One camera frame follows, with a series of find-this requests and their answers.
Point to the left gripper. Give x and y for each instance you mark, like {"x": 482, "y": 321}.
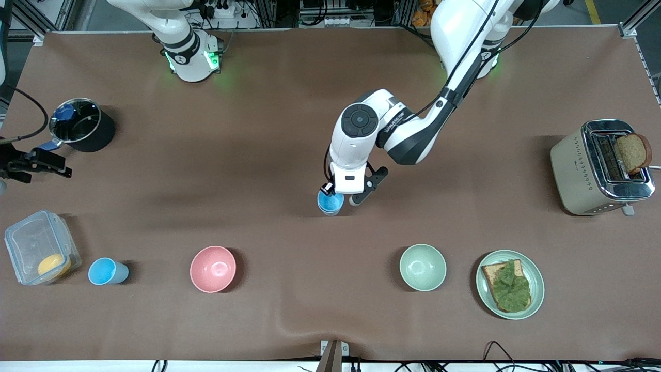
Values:
{"x": 327, "y": 188}

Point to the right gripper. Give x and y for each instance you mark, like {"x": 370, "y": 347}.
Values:
{"x": 14, "y": 166}

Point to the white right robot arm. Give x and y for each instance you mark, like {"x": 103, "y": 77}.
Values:
{"x": 186, "y": 51}

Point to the black cooking pot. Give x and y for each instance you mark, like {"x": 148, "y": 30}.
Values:
{"x": 100, "y": 132}

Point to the brown table cover mat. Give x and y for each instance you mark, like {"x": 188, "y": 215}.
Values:
{"x": 258, "y": 155}

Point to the clear plastic food container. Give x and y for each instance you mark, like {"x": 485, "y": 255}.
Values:
{"x": 31, "y": 243}

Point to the yellow round food piece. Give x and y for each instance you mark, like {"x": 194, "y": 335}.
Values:
{"x": 53, "y": 265}

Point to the pale green bowl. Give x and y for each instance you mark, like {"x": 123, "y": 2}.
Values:
{"x": 422, "y": 267}

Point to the pink bowl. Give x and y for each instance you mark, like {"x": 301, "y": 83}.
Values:
{"x": 213, "y": 269}

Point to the white power strip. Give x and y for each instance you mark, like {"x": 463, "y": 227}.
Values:
{"x": 224, "y": 9}
{"x": 336, "y": 21}

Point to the bread slice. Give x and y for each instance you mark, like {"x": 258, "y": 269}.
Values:
{"x": 489, "y": 273}

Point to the bag of oranges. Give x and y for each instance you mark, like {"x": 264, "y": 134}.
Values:
{"x": 422, "y": 15}

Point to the green lettuce leaf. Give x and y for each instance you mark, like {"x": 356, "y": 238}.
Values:
{"x": 511, "y": 289}

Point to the pale green plate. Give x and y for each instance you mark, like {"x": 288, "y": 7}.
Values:
{"x": 537, "y": 279}

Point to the beige chrome toaster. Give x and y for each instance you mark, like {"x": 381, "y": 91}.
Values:
{"x": 573, "y": 175}

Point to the brown toast slice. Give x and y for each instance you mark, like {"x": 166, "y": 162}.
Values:
{"x": 634, "y": 152}

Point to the aluminium frame profile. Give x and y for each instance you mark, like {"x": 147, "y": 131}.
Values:
{"x": 31, "y": 20}
{"x": 632, "y": 26}

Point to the metal table edge bracket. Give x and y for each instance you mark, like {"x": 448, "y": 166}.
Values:
{"x": 333, "y": 356}

